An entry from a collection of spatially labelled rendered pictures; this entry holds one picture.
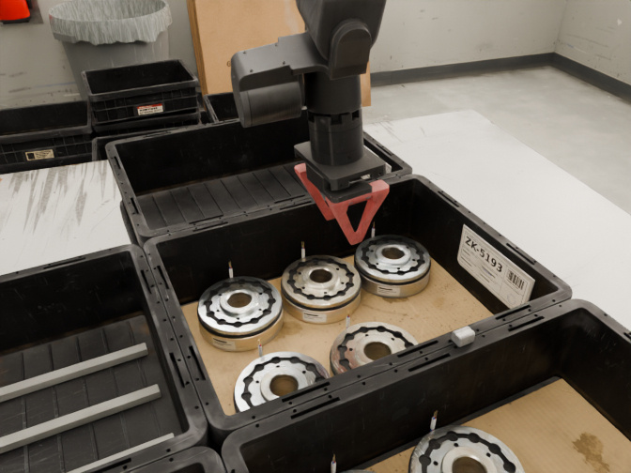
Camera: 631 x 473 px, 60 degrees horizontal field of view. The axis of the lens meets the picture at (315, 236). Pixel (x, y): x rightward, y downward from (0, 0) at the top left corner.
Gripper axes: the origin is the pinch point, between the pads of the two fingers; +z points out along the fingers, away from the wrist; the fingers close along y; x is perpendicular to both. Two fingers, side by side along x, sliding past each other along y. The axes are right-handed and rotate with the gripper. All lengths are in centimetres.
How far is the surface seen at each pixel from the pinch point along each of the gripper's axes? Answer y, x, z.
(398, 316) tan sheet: 5.0, 4.4, 12.7
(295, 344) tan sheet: 4.0, -9.3, 11.6
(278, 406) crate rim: 19.3, -16.2, 2.0
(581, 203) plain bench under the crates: -20, 66, 29
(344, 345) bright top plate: 9.2, -5.3, 9.3
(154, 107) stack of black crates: -159, 0, 33
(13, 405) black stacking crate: -0.7, -39.7, 9.3
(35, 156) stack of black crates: -164, -46, 42
